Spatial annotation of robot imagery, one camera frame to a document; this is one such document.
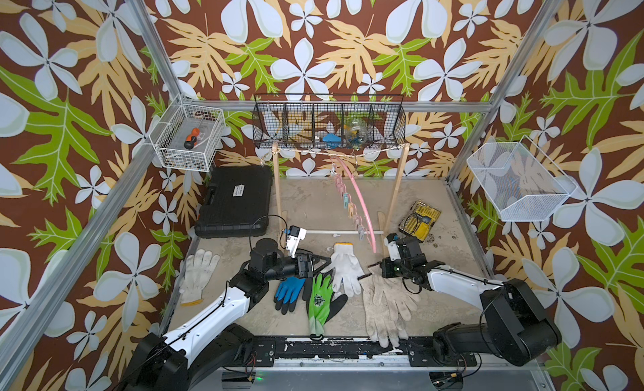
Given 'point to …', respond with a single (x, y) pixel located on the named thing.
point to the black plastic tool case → (236, 202)
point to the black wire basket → (321, 122)
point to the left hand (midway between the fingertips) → (325, 259)
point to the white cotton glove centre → (346, 269)
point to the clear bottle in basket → (359, 129)
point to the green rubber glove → (322, 303)
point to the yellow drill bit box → (418, 220)
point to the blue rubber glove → (287, 294)
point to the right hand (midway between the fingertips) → (378, 263)
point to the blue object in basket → (332, 140)
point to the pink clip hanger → (349, 205)
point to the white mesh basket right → (521, 184)
